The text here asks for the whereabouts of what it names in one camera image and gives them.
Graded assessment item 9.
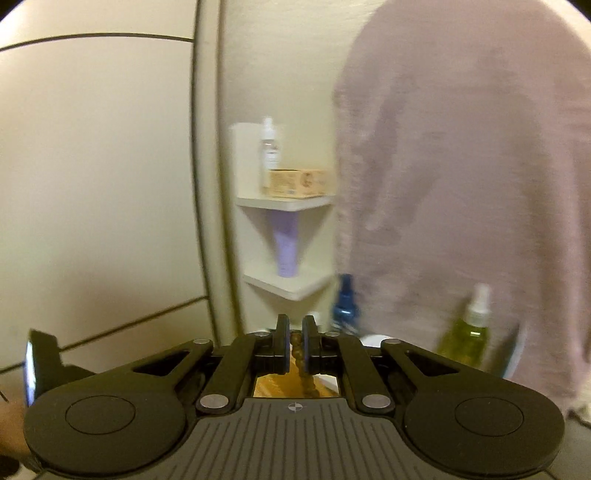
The purple tube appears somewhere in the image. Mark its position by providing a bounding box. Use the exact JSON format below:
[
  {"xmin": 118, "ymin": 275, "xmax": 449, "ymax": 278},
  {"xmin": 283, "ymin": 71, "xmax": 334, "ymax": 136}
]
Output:
[{"xmin": 271, "ymin": 213, "xmax": 302, "ymax": 278}]

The tan cardboard box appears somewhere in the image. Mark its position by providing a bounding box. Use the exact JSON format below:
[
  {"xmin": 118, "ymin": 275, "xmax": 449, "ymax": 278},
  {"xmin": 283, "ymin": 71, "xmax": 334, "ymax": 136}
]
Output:
[{"xmin": 262, "ymin": 168, "xmax": 337, "ymax": 199}]

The person's left hand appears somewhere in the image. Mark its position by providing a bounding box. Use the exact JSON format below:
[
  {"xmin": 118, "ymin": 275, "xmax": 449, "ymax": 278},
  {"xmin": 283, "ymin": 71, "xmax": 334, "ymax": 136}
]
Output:
[{"xmin": 0, "ymin": 399, "xmax": 28, "ymax": 457}]

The white corner shelf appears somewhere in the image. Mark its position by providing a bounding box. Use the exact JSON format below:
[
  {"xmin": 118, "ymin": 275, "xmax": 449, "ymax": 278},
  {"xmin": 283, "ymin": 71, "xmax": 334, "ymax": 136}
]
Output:
[{"xmin": 231, "ymin": 122, "xmax": 337, "ymax": 302}]

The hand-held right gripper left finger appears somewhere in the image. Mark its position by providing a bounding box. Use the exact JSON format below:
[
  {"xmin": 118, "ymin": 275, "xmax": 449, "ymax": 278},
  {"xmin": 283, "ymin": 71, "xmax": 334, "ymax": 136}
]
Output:
[{"xmin": 131, "ymin": 315, "xmax": 291, "ymax": 416}]

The grey curved frame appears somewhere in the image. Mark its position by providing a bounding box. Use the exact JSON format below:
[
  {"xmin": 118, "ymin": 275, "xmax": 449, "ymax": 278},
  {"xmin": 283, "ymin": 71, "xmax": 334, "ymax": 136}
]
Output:
[{"xmin": 191, "ymin": 0, "xmax": 225, "ymax": 344}]

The white dropper bottle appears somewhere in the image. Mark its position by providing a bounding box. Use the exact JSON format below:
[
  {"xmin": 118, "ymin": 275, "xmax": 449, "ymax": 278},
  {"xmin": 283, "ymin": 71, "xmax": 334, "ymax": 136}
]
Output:
[{"xmin": 261, "ymin": 117, "xmax": 281, "ymax": 195}]

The white wall shelf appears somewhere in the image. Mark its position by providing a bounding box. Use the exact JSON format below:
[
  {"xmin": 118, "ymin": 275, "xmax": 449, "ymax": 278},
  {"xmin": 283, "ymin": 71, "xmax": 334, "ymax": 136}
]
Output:
[{"xmin": 501, "ymin": 323, "xmax": 528, "ymax": 380}]

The orange tray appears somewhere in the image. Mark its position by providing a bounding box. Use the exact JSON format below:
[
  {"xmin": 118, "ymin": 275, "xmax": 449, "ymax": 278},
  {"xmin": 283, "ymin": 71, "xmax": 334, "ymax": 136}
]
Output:
[{"xmin": 253, "ymin": 373, "xmax": 342, "ymax": 400}]

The pink hanging towel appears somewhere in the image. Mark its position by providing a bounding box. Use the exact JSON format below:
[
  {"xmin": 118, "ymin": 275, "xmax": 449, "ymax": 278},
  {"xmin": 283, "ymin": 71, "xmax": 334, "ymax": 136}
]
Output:
[{"xmin": 331, "ymin": 0, "xmax": 591, "ymax": 418}]

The blue spray bottle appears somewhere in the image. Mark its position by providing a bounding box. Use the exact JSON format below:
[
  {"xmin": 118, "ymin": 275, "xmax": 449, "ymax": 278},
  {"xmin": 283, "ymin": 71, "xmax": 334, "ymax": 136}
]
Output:
[{"xmin": 329, "ymin": 274, "xmax": 362, "ymax": 334}]

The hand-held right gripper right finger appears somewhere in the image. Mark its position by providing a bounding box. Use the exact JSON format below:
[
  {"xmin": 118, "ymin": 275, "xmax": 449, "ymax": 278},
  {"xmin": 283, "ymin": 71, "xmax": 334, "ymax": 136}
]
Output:
[{"xmin": 302, "ymin": 315, "xmax": 462, "ymax": 415}]

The green spray bottle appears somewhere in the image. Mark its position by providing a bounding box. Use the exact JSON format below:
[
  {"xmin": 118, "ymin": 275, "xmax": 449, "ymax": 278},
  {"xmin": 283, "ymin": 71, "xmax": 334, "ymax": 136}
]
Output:
[{"xmin": 435, "ymin": 283, "xmax": 496, "ymax": 371}]

